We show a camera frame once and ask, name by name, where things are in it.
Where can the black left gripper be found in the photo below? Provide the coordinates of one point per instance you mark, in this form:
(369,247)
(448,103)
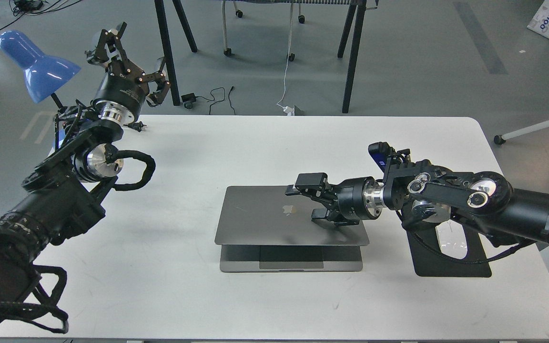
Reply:
(117,92)

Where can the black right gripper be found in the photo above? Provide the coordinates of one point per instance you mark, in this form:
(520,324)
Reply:
(355,199)

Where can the grey laptop computer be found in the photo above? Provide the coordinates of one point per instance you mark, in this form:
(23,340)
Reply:
(261,229)

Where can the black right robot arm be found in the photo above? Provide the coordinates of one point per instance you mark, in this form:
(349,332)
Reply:
(424,195)

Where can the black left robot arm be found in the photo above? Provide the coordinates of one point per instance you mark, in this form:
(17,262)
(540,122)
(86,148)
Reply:
(65,191)

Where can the black power plug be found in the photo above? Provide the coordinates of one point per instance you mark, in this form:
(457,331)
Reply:
(138,126)

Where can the blue desk lamp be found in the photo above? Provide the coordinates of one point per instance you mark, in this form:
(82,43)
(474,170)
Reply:
(43,74)

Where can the white computer mouse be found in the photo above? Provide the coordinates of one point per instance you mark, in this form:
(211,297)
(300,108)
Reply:
(451,239)

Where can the black table frame legs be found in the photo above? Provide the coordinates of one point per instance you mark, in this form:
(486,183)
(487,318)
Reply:
(256,36)

